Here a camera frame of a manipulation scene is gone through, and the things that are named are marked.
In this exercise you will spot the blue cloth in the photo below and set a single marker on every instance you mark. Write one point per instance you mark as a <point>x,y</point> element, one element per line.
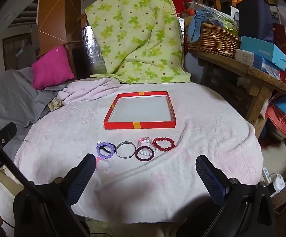
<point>197,24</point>

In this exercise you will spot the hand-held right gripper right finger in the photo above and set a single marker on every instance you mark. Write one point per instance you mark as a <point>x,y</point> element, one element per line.
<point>210,177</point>

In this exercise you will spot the wooden bench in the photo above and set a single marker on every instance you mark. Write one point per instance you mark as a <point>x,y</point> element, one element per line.
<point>258,81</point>

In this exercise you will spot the small patterned cloth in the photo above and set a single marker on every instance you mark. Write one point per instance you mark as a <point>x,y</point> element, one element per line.
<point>55,103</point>

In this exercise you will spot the navy bag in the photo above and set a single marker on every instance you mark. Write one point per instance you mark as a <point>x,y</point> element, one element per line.
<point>255,17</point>

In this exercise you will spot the red gift box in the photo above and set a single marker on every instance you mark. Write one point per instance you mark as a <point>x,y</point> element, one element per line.
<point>282,51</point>

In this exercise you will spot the white charger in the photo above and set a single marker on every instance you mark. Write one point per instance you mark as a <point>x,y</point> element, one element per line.
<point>277,181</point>

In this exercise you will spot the red shallow box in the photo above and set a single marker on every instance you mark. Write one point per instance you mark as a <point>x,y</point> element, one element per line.
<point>118,125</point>

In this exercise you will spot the grey bed sheet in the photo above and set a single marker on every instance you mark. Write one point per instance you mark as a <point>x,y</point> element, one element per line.
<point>7,98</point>

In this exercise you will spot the white tissue box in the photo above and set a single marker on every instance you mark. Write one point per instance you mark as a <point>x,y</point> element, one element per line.
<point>247,57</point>

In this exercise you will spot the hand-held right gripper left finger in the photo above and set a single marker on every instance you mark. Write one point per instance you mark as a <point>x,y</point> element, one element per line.
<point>83,175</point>

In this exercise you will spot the green clover quilt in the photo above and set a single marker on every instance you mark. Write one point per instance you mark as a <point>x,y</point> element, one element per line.
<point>133,29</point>

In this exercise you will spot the dark purple bangle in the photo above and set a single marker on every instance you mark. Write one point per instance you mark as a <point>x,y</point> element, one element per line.
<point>138,158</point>

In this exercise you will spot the pale pink blanket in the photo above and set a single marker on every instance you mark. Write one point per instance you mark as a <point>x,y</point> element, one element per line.
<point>207,138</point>

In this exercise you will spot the light blue cardboard box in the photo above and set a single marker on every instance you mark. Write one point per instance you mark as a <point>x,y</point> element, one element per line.
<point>263,51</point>

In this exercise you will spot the stack of folded cloths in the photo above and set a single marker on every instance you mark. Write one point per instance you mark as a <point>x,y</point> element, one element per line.
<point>284,118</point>

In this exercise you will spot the silver foil sheet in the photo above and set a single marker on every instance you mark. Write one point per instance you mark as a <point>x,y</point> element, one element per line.
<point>93,54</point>

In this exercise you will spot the red cloth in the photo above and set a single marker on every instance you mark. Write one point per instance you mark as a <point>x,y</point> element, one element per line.
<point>178,1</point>

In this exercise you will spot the silver open bangle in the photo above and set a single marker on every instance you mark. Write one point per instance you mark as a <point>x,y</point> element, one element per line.
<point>117,150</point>

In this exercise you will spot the rattan cabinet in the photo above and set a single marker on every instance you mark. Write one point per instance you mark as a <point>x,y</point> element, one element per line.
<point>17,51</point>

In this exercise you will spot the magenta pillow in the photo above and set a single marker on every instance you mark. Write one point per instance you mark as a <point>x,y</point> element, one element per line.
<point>51,66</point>

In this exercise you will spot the wicker basket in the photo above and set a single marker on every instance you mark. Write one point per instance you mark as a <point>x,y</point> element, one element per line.
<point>214,39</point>

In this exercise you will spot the orange wooden panel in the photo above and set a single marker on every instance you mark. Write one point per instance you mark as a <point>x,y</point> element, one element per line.
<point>54,9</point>

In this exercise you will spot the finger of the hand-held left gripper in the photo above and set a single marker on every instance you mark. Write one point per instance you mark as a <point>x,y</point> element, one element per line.
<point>6,132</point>

